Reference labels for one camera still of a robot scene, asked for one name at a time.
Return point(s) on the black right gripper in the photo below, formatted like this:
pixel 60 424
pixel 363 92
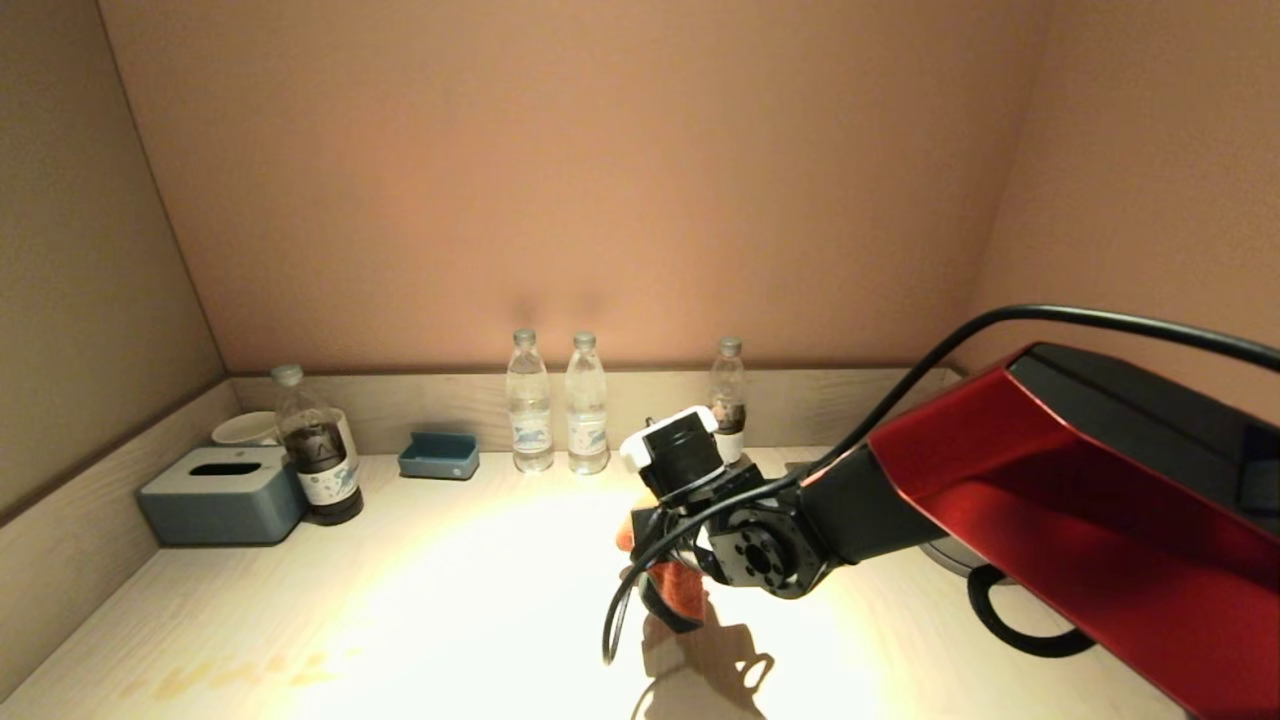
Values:
pixel 760 545

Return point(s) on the orange microfibre cloth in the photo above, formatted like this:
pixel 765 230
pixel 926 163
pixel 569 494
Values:
pixel 680 590

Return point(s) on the red black right robot arm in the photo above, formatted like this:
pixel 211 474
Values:
pixel 1080 500

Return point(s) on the small dark drink bottle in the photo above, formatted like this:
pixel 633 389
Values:
pixel 728 385

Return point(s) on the grey kettle base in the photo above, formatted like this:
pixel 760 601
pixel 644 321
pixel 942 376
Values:
pixel 950 560

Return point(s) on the clear water bottle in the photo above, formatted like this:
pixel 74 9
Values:
pixel 529 418
pixel 586 418

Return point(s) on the small blue tray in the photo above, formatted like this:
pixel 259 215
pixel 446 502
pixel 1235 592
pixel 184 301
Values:
pixel 438 460

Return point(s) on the large dark drink bottle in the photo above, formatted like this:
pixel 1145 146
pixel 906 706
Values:
pixel 320 463

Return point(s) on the white ceramic cup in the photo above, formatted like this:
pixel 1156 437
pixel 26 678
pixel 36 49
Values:
pixel 245 430

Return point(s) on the blue tissue box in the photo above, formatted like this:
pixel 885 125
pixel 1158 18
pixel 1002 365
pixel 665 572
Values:
pixel 220 510

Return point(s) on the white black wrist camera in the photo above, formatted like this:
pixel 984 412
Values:
pixel 680 450

